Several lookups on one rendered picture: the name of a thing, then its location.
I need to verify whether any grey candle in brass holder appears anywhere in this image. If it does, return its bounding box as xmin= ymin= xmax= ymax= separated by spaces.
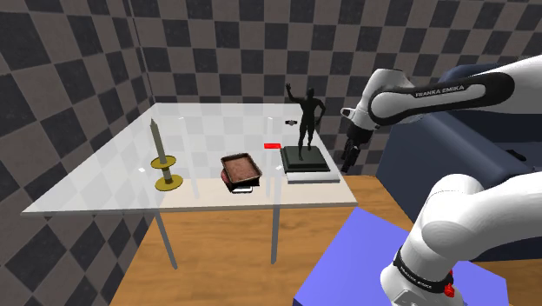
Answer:
xmin=149 ymin=117 xmax=184 ymax=193

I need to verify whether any brown rectangular tray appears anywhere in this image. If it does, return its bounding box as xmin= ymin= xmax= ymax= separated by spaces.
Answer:
xmin=220 ymin=152 xmax=263 ymax=185

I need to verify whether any dark blue sofa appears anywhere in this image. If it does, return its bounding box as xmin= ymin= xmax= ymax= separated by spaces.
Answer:
xmin=375 ymin=62 xmax=542 ymax=263

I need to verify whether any glass table with grey legs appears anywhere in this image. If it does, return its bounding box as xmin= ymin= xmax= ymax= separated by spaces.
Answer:
xmin=20 ymin=102 xmax=360 ymax=270

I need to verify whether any white flat book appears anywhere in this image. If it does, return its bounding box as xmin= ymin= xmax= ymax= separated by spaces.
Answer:
xmin=285 ymin=169 xmax=341 ymax=185

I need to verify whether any dark red and black box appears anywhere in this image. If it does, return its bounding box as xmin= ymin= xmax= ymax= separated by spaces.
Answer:
xmin=221 ymin=168 xmax=261 ymax=190

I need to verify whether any black human figure on plinth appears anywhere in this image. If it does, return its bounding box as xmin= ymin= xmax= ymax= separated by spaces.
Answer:
xmin=280 ymin=82 xmax=332 ymax=174

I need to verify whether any blue robot stand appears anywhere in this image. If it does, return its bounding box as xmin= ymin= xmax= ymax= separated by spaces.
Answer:
xmin=293 ymin=206 xmax=510 ymax=306

